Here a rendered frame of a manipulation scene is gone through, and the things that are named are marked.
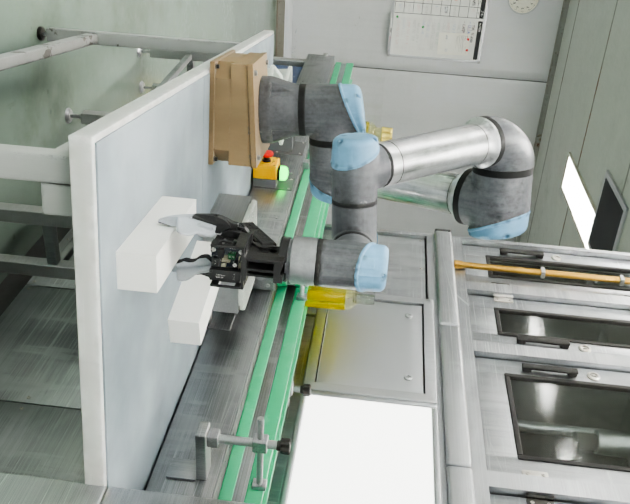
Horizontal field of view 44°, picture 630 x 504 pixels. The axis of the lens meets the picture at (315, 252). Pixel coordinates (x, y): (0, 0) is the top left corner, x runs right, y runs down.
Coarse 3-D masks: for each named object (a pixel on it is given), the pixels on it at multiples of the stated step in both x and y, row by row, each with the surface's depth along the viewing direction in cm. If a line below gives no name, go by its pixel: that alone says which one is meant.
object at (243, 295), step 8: (248, 208) 180; (256, 208) 185; (248, 216) 175; (256, 216) 186; (256, 224) 187; (248, 280) 191; (248, 288) 188; (240, 296) 178; (248, 296) 186; (240, 304) 179
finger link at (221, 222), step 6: (192, 216) 122; (198, 216) 122; (204, 216) 122; (210, 216) 122; (216, 216) 123; (222, 216) 122; (210, 222) 122; (216, 222) 122; (222, 222) 122; (228, 222) 122; (234, 222) 123; (216, 228) 122; (222, 228) 122; (228, 228) 122; (234, 228) 122
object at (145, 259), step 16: (160, 208) 130; (176, 208) 130; (192, 208) 133; (144, 224) 123; (160, 224) 123; (128, 240) 117; (144, 240) 117; (160, 240) 118; (176, 240) 124; (128, 256) 113; (144, 256) 113; (160, 256) 115; (176, 256) 125; (128, 272) 114; (144, 272) 114; (160, 272) 116; (128, 288) 116; (144, 288) 115
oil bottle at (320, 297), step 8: (312, 288) 208; (320, 288) 208; (328, 288) 208; (336, 288) 208; (312, 296) 208; (320, 296) 207; (328, 296) 207; (336, 296) 207; (344, 296) 207; (352, 296) 207; (312, 304) 209; (320, 304) 209; (328, 304) 208; (336, 304) 208; (344, 304) 208; (352, 304) 208
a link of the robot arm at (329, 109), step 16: (320, 96) 170; (336, 96) 170; (352, 96) 170; (304, 112) 171; (320, 112) 170; (336, 112) 170; (352, 112) 170; (320, 128) 172; (336, 128) 171; (352, 128) 172; (320, 144) 174
